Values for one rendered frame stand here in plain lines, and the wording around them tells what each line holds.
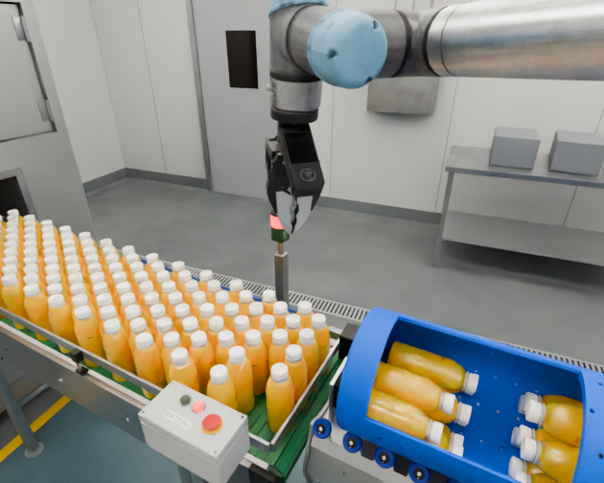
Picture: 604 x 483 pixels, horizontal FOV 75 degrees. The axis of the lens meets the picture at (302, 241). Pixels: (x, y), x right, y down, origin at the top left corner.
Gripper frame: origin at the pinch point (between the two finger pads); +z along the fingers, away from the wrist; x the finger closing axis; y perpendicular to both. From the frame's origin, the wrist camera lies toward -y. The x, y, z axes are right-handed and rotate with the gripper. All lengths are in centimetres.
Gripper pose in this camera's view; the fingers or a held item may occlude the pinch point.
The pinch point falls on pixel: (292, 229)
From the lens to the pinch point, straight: 67.4
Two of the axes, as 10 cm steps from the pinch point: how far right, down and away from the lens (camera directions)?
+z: -0.5, 8.3, 5.6
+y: -2.5, -5.6, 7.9
